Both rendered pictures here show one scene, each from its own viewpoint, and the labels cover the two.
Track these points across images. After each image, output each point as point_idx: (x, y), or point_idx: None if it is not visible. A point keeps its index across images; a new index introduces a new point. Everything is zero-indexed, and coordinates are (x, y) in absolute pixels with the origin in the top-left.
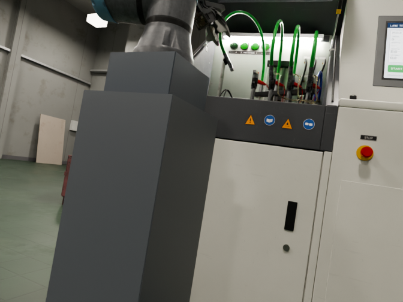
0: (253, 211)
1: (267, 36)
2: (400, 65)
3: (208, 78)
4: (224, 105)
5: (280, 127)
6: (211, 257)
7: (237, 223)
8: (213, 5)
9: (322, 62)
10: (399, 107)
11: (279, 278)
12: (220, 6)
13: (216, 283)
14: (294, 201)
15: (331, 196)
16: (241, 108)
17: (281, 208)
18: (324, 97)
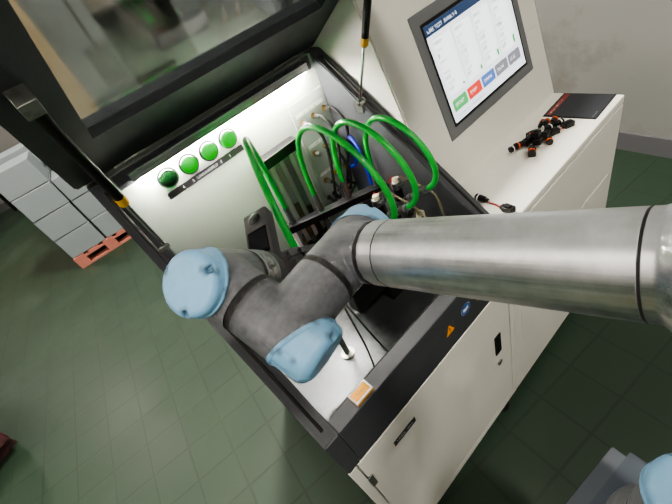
0: (475, 375)
1: (224, 124)
2: (461, 94)
3: (635, 455)
4: (420, 350)
5: (475, 303)
6: (459, 432)
7: (467, 396)
8: (275, 238)
9: (321, 108)
10: (546, 189)
11: (499, 378)
12: (271, 220)
13: (467, 434)
14: (497, 334)
15: None
16: (438, 330)
17: (491, 348)
18: (387, 177)
